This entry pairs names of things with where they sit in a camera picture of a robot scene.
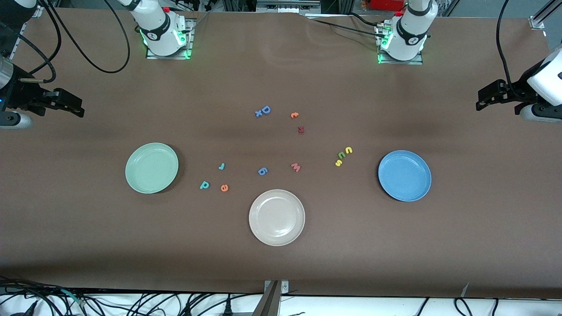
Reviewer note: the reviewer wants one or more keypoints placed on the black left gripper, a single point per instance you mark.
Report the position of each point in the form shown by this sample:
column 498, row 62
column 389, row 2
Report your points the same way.
column 514, row 93

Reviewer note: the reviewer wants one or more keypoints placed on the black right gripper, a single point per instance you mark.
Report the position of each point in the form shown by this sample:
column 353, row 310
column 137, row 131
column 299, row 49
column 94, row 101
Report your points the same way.
column 21, row 94

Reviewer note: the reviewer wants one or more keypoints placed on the teal letter d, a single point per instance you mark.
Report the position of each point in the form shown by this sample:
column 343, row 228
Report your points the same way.
column 204, row 185

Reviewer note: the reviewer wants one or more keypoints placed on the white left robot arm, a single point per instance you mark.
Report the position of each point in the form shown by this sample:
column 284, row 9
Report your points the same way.
column 410, row 35

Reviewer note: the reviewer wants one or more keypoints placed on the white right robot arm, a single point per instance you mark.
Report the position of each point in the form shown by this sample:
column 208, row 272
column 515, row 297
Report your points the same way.
column 158, row 30

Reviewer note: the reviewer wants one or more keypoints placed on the aluminium corner profile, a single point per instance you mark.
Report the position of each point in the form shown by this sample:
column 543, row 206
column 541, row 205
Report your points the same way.
column 538, row 19

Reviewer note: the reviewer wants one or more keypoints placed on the green plate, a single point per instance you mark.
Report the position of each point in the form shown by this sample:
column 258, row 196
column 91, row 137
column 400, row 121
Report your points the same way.
column 145, row 175

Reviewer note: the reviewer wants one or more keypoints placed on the blue plate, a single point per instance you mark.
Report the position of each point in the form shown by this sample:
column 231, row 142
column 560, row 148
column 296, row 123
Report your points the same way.
column 406, row 184

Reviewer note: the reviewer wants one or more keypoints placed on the red box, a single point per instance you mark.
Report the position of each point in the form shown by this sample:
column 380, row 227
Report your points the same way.
column 386, row 4

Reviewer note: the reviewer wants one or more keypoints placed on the white tape scrap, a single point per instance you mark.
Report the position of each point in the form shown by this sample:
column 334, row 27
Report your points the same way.
column 465, row 290

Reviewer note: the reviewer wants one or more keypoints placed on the blue letter D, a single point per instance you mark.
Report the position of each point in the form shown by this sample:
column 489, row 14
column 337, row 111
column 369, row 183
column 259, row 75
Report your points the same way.
column 269, row 110

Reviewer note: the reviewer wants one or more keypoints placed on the blue digit 6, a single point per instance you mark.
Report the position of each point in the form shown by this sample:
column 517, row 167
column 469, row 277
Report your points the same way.
column 262, row 171

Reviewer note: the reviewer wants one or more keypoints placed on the pink letter w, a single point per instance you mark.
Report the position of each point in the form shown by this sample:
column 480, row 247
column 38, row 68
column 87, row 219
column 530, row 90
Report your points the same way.
column 296, row 167

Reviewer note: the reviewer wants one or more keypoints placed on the grey power strip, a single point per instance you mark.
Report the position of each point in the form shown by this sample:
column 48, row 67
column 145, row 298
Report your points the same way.
column 287, row 6

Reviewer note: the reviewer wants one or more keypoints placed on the beige plate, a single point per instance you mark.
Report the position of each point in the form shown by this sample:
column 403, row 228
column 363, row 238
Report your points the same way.
column 276, row 217

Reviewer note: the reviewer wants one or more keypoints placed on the black power plug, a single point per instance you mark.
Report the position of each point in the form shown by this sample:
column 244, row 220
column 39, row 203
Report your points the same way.
column 227, row 309

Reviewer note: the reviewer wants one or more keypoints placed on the brown table cover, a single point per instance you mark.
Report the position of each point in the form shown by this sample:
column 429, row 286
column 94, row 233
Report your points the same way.
column 281, row 263

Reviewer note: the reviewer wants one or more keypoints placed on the aluminium support beam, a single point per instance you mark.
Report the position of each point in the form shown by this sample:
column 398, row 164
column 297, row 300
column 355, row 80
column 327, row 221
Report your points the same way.
column 268, row 305

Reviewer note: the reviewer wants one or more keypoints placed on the aluminium table frame rail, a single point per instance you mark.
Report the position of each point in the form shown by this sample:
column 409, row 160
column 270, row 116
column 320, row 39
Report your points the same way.
column 15, row 48

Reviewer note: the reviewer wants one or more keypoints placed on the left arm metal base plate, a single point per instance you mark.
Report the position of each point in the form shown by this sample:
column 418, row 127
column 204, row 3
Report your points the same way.
column 401, row 62

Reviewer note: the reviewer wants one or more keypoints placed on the metal table bracket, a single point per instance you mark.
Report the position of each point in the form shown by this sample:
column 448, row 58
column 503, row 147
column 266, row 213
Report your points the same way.
column 284, row 287

